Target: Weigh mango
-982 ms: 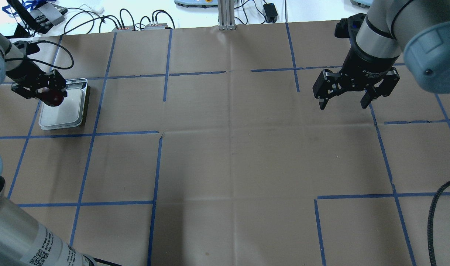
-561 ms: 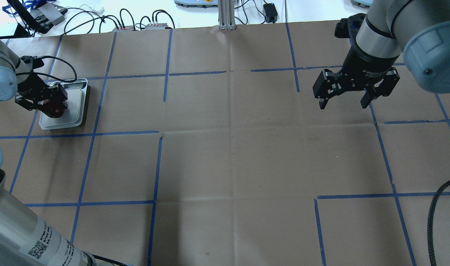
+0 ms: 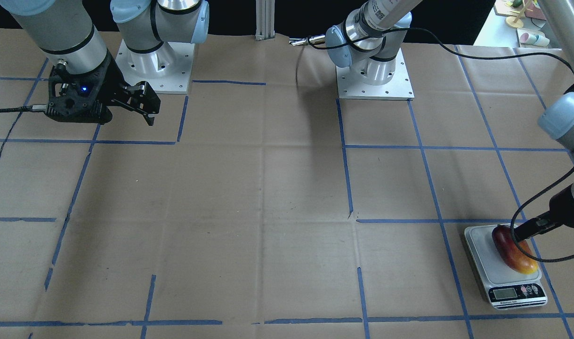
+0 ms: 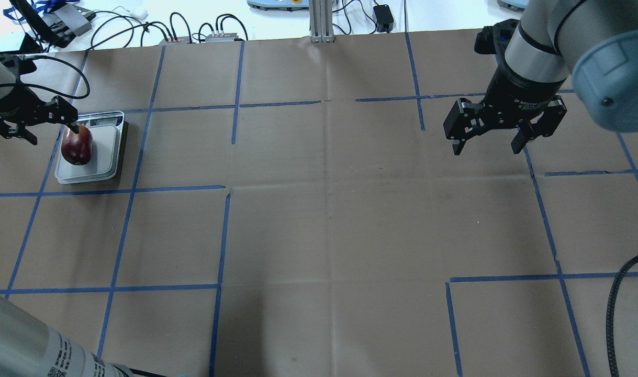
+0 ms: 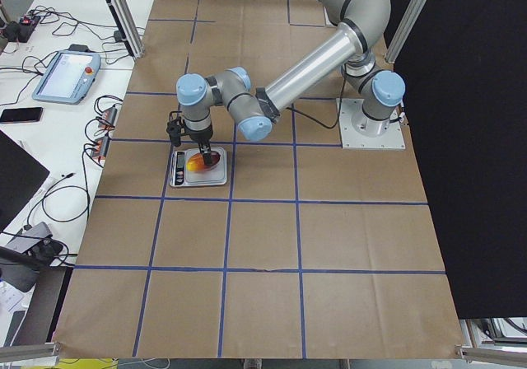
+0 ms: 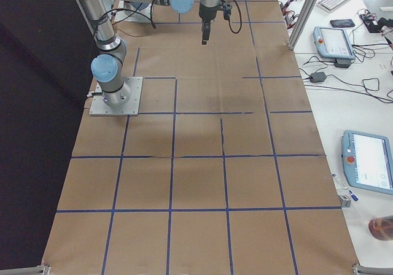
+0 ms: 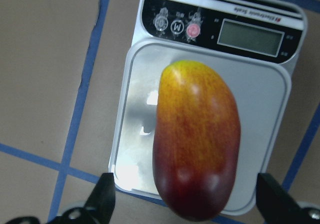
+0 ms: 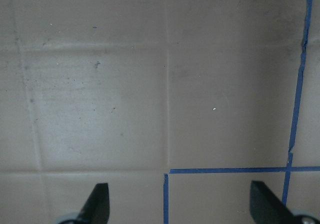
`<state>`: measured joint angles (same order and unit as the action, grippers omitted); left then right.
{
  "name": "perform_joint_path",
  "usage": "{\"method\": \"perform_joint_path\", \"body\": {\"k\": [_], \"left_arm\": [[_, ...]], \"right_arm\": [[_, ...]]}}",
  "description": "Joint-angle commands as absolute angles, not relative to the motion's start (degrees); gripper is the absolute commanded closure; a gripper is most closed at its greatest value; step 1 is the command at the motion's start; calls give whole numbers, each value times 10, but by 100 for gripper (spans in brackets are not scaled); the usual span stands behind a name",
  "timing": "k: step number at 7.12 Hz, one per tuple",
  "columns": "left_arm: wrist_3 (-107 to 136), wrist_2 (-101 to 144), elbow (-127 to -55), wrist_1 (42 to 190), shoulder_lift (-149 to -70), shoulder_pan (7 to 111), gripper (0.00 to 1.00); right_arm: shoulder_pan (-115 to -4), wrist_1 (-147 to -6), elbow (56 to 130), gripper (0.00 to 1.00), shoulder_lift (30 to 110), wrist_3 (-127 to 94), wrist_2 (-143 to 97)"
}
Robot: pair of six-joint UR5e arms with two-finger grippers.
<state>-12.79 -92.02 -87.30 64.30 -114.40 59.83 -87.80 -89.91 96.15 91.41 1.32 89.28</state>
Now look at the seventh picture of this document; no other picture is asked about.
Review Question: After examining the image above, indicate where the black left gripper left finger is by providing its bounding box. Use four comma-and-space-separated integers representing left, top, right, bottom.
0, 172, 116, 224

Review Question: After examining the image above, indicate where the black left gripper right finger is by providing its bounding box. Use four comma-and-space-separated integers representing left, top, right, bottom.
256, 173, 320, 224

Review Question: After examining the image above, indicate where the red yellow mango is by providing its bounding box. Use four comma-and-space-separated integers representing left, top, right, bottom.
152, 60, 241, 222

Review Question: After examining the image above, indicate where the silver digital kitchen scale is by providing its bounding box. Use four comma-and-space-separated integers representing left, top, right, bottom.
108, 0, 307, 216

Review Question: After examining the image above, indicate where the brown paper table cover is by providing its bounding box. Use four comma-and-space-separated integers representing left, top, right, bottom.
0, 0, 320, 223

